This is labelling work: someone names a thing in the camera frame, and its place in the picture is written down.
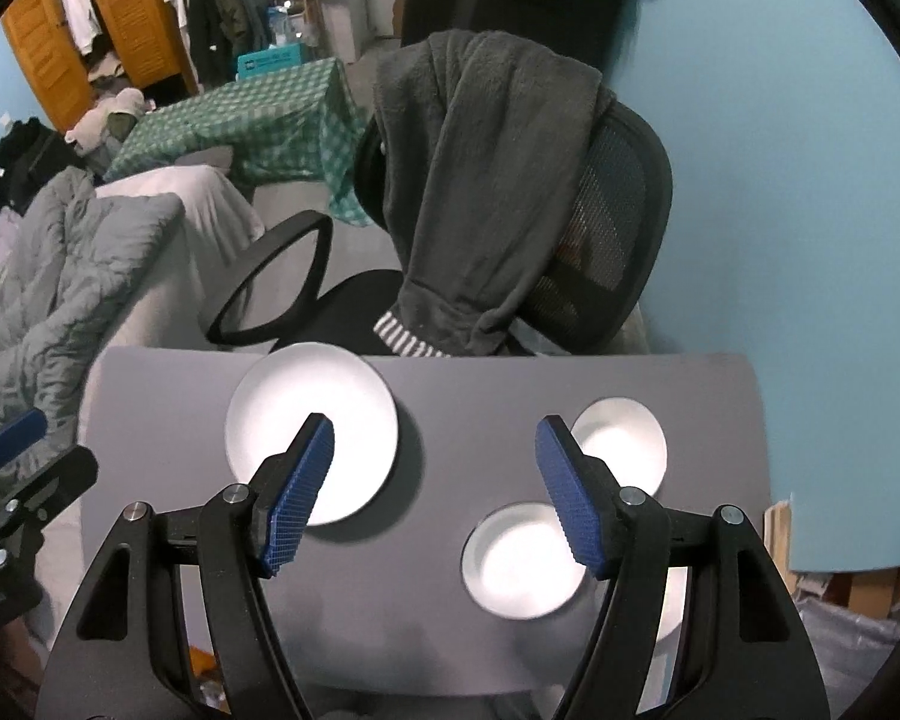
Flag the blue plastic crate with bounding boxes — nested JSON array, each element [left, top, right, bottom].
[[236, 43, 308, 80]]

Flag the orange wooden wardrobe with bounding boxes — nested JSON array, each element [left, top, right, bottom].
[[0, 0, 196, 132]]

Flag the cardboard boxes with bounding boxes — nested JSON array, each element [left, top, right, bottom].
[[791, 562, 900, 616]]

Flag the black clothes pile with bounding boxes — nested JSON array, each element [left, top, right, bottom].
[[0, 118, 72, 215]]

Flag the white bed sheet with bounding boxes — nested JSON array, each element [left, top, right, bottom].
[[94, 165, 267, 350]]

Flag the white plate black rim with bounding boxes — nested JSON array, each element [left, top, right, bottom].
[[225, 343, 400, 527]]

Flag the white bowl black rim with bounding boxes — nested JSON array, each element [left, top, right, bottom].
[[645, 562, 689, 650], [461, 502, 608, 620], [566, 397, 668, 496]]

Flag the green checked cloth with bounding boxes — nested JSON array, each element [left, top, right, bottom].
[[103, 56, 376, 227]]

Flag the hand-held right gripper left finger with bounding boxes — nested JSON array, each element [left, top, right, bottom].
[[34, 412, 336, 720]]

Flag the dark grey fleece robe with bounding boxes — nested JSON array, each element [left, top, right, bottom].
[[371, 28, 617, 359]]

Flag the beige clothes pile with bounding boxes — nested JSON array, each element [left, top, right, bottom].
[[64, 86, 147, 158]]

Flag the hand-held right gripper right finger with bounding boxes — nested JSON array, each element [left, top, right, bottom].
[[535, 414, 830, 720]]

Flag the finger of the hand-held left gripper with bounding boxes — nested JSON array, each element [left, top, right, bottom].
[[0, 409, 47, 478], [0, 445, 98, 541]]

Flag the grey quilt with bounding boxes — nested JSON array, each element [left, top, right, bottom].
[[0, 165, 185, 451]]

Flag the white hanging shirt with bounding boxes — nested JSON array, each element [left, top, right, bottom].
[[58, 0, 104, 55]]

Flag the wooden slats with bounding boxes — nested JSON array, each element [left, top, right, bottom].
[[766, 495, 794, 567]]

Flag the black mesh office chair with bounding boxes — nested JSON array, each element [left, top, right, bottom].
[[202, 101, 676, 358]]

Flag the dark hanging jackets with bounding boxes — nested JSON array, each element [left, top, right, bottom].
[[163, 0, 271, 87]]

